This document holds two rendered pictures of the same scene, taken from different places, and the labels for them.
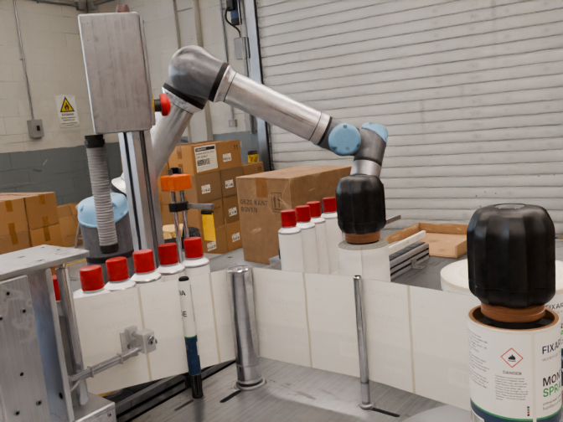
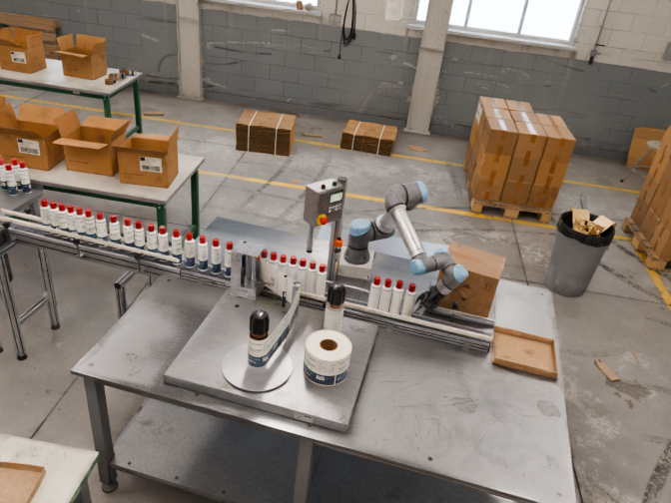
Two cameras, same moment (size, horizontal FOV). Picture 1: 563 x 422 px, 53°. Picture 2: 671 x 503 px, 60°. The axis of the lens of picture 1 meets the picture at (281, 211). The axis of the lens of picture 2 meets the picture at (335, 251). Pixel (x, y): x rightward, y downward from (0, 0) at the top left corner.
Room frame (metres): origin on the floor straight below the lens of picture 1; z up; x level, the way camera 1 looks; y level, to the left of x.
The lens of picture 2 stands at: (-0.12, -2.01, 2.68)
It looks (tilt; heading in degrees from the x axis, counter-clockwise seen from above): 32 degrees down; 61
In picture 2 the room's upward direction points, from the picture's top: 7 degrees clockwise
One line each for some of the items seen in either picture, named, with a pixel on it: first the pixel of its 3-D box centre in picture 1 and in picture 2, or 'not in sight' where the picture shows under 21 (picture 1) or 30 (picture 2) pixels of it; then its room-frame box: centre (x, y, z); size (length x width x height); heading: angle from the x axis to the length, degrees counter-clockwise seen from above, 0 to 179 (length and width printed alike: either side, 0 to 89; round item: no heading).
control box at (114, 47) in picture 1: (118, 78); (324, 203); (1.02, 0.27, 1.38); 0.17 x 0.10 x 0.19; 16
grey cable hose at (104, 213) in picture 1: (101, 194); (311, 234); (0.99, 0.31, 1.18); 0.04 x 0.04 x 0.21
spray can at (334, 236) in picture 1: (332, 239); (408, 301); (1.36, -0.12, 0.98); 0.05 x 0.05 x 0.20
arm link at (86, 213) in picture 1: (106, 223); (359, 233); (1.35, 0.42, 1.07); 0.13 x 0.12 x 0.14; 2
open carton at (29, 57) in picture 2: not in sight; (19, 50); (-0.32, 4.82, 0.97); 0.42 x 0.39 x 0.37; 55
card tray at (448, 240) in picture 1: (436, 238); (524, 350); (1.82, -0.50, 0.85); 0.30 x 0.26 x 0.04; 141
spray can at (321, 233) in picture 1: (316, 244); (396, 297); (1.31, -0.08, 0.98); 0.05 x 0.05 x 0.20
